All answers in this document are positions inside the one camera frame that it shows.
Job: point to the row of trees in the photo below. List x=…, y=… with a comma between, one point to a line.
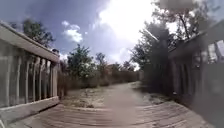
x=96, y=70

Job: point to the pale dirt path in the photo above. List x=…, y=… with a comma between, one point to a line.
x=121, y=95

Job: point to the dry grass patch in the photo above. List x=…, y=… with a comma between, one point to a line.
x=81, y=98

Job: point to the large leafy tree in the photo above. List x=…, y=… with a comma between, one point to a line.
x=160, y=50

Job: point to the wooden plank bridge deck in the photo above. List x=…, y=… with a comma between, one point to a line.
x=110, y=117

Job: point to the tree behind railing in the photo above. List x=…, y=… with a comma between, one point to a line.
x=36, y=31

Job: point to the pale wooden bridge railing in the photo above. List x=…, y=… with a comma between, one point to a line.
x=26, y=76

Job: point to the dark wooden bridge railing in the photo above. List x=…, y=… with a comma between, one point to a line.
x=200, y=76

